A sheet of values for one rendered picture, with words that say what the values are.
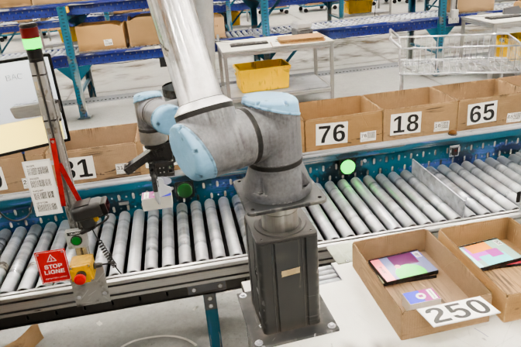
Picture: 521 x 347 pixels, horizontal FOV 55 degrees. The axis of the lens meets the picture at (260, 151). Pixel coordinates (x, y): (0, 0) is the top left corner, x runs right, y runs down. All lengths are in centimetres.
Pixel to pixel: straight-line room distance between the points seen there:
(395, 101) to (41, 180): 186
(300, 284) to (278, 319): 13
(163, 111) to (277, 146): 38
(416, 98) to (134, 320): 196
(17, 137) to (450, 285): 149
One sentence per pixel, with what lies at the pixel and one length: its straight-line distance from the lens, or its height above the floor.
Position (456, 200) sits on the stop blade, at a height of 79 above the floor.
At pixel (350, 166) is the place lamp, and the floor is 81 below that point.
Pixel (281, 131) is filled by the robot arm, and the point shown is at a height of 139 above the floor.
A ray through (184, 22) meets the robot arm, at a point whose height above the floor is 166.
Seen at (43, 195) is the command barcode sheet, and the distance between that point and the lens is 178.
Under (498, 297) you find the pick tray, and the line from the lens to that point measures 168.
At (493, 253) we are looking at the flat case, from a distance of 193.
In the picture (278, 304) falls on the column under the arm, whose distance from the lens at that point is 150.
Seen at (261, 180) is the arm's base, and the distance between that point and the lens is 132.
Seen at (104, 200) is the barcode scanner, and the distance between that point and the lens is 172.
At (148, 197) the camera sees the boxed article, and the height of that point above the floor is 106.
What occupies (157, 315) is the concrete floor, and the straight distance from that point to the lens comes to 292.
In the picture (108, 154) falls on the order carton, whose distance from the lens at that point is 234.
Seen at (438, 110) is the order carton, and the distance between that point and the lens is 262.
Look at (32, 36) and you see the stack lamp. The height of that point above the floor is 163.
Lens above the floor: 181
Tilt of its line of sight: 22 degrees down
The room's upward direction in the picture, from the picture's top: 5 degrees counter-clockwise
